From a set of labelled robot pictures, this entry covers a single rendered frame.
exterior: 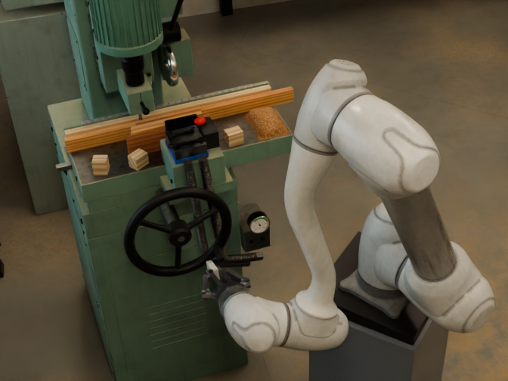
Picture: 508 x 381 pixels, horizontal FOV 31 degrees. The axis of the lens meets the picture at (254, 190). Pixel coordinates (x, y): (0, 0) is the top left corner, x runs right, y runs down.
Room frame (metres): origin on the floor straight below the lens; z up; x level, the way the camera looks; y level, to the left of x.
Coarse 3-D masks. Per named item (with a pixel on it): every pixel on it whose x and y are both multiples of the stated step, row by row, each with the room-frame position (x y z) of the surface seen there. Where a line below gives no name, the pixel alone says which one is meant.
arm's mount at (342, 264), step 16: (352, 240) 1.89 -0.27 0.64; (352, 256) 1.83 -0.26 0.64; (336, 272) 1.76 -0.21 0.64; (352, 272) 1.76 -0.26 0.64; (336, 288) 1.70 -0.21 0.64; (336, 304) 1.65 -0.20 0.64; (352, 304) 1.65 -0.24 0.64; (368, 304) 1.65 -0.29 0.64; (352, 320) 1.62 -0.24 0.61; (368, 320) 1.59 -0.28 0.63; (384, 320) 1.59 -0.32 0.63; (400, 320) 1.59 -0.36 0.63; (416, 320) 1.59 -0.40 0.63; (400, 336) 1.55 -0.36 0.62; (416, 336) 1.54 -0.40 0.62
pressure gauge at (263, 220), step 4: (256, 212) 1.97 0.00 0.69; (260, 212) 1.97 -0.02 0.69; (264, 212) 1.98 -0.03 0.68; (252, 216) 1.96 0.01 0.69; (256, 216) 1.95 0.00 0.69; (260, 216) 1.95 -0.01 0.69; (264, 216) 1.95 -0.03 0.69; (248, 220) 1.96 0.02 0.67; (252, 220) 1.94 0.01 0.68; (260, 220) 1.95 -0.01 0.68; (264, 220) 1.95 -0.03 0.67; (268, 220) 1.96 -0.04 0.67; (248, 224) 1.95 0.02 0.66; (252, 224) 1.94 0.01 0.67; (256, 224) 1.95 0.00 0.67; (260, 224) 1.95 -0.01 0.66; (264, 224) 1.95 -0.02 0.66; (268, 224) 1.96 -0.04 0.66; (252, 228) 1.94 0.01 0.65; (256, 228) 1.95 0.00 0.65; (260, 228) 1.95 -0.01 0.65; (264, 228) 1.95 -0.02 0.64; (252, 232) 1.94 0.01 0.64; (256, 232) 1.95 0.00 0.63; (260, 232) 1.95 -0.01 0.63
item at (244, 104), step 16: (256, 96) 2.19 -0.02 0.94; (272, 96) 2.20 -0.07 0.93; (288, 96) 2.21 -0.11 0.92; (208, 112) 2.14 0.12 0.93; (224, 112) 2.15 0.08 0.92; (240, 112) 2.17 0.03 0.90; (112, 128) 2.06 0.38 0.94; (128, 128) 2.06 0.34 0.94; (80, 144) 2.02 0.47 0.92; (96, 144) 2.04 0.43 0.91
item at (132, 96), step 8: (120, 72) 2.14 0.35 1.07; (120, 80) 2.11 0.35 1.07; (120, 88) 2.12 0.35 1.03; (128, 88) 2.06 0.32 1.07; (136, 88) 2.06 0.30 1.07; (144, 88) 2.05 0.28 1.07; (128, 96) 2.03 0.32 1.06; (136, 96) 2.04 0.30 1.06; (144, 96) 2.04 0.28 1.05; (152, 96) 2.05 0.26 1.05; (128, 104) 2.04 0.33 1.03; (136, 104) 2.03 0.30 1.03; (144, 104) 2.04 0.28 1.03; (152, 104) 2.05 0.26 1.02; (136, 112) 2.03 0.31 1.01
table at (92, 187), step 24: (216, 120) 2.14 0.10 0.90; (240, 120) 2.13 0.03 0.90; (120, 144) 2.04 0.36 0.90; (240, 144) 2.01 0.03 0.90; (264, 144) 2.02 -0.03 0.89; (288, 144) 2.04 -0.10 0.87; (120, 168) 1.93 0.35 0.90; (144, 168) 1.93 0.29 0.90; (96, 192) 1.88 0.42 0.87; (120, 192) 1.90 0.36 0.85; (216, 192) 1.88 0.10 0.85
